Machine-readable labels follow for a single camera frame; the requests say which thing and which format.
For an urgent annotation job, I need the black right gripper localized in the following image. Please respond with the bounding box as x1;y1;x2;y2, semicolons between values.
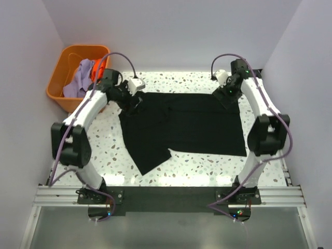
212;77;244;110

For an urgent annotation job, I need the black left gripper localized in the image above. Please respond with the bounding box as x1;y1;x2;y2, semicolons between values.
111;81;142;117

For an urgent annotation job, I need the black t shirt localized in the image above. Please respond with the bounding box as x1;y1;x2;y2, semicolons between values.
119;92;247;175

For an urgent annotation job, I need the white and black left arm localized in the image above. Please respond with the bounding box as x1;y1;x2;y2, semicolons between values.
51;69;145;204

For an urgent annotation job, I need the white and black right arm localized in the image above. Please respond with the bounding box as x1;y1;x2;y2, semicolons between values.
211;55;293;204

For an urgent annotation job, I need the orange t shirt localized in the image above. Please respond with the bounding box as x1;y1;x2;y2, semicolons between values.
90;59;107;81

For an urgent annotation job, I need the lavender t shirt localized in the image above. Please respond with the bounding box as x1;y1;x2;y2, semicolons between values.
63;59;94;98

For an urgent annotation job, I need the orange plastic basket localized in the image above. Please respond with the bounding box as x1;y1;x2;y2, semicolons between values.
46;45;110;113

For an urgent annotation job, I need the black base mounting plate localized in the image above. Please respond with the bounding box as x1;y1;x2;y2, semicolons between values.
76;186;261;220

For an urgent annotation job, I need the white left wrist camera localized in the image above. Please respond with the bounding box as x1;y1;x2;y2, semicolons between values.
128;78;146;96

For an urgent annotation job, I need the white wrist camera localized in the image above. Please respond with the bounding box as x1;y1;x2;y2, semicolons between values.
128;78;146;96
214;70;229;86

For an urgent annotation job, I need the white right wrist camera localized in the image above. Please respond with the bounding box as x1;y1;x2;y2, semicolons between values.
214;70;229;86

